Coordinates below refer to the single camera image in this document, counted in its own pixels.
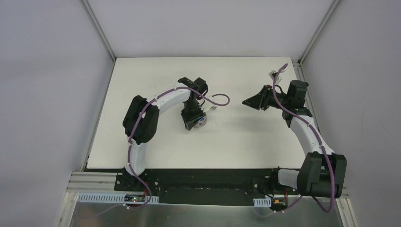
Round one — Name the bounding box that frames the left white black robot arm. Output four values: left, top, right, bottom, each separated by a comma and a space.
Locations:
122, 77, 208, 191

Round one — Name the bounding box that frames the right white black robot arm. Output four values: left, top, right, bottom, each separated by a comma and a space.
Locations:
242, 80, 347, 199

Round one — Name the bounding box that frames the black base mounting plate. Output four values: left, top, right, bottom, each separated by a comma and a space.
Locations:
114, 168, 298, 206

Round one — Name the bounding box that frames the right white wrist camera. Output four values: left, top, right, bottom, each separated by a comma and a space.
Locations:
269, 70, 286, 84

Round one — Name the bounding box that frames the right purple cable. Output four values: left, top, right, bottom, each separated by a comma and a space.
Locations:
271, 63, 336, 214

